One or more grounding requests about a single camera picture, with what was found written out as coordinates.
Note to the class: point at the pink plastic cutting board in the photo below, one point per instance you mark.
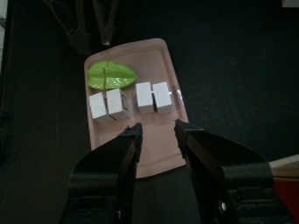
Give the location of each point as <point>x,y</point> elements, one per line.
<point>155,140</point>

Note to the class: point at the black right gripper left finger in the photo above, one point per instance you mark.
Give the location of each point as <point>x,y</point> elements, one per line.
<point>105,175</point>

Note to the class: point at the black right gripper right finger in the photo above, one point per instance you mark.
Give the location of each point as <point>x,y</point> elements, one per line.
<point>226,175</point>

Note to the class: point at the red wooden drawer cabinet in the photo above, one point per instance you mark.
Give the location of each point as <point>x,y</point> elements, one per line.
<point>289,186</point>

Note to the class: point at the white box corner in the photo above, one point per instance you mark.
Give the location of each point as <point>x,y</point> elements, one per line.
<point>290,3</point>

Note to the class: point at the white rectangular toy block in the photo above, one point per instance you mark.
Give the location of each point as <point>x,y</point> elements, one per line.
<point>162,97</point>
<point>99,107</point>
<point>117,103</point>
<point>145,97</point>

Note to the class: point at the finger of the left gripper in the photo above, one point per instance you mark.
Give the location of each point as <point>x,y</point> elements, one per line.
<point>79,38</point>
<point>106,26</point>

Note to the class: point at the green toy lettuce leaf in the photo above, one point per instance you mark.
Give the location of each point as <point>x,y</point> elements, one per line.
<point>111,76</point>

